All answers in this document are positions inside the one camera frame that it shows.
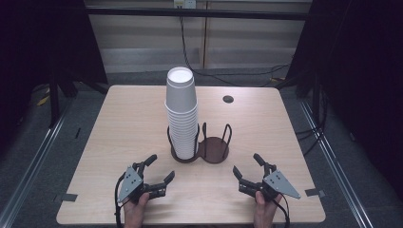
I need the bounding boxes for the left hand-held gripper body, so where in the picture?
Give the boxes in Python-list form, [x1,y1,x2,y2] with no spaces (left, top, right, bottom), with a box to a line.
[117,162,150,203]

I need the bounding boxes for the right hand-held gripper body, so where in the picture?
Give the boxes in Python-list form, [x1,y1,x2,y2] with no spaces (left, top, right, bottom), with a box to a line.
[260,164,301,202]

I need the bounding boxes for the stack of white cups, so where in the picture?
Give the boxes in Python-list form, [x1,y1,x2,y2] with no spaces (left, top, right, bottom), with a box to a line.
[163,100,200,161]

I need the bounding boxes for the black wire cup holder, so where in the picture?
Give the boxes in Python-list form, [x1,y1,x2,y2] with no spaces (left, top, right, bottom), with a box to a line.
[166,122,233,164]

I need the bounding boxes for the person's left hand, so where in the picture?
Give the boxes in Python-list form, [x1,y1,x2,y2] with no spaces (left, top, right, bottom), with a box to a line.
[123,192,150,228]

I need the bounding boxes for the person's right hand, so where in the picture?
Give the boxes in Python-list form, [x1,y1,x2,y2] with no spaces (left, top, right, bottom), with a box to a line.
[253,190,283,228]

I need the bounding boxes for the grey tape strip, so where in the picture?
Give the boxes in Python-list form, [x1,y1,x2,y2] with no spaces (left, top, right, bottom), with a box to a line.
[304,188,326,198]
[53,193,79,203]

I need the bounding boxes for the black metal stand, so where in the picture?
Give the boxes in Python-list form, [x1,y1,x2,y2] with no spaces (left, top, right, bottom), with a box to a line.
[48,74,62,129]

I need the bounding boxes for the yellow floor tape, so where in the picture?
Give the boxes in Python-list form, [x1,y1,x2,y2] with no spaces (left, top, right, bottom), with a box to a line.
[36,94,51,107]

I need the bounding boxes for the black curtain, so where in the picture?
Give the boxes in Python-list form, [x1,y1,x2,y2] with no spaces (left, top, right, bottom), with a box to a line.
[284,0,403,194]
[0,0,109,156]

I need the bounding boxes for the black horizontal bar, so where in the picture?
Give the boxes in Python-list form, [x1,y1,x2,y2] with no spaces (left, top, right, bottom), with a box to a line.
[85,7,316,22]

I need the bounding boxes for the left hand-held gripper cable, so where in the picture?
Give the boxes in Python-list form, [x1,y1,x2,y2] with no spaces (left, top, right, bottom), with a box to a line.
[114,172,128,228]

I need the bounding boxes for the hand-held gripper cable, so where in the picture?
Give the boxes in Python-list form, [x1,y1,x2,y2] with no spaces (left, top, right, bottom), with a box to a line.
[272,192,291,228]
[114,172,128,228]

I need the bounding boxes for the right hand-held gripper cable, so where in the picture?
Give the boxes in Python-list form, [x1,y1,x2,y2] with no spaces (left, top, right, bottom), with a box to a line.
[272,192,291,228]

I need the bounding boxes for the black floor cables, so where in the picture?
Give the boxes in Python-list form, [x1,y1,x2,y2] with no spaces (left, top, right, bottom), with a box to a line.
[295,85,329,157]

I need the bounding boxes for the metal floor rail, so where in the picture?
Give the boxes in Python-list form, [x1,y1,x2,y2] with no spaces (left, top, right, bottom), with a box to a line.
[0,99,74,228]
[298,100,375,228]

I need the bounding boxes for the long black wall cable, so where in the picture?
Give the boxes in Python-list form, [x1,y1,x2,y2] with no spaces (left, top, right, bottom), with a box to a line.
[178,14,290,88]

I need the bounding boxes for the white wall outlet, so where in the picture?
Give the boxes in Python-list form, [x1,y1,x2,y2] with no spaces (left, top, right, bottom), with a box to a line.
[173,0,198,10]

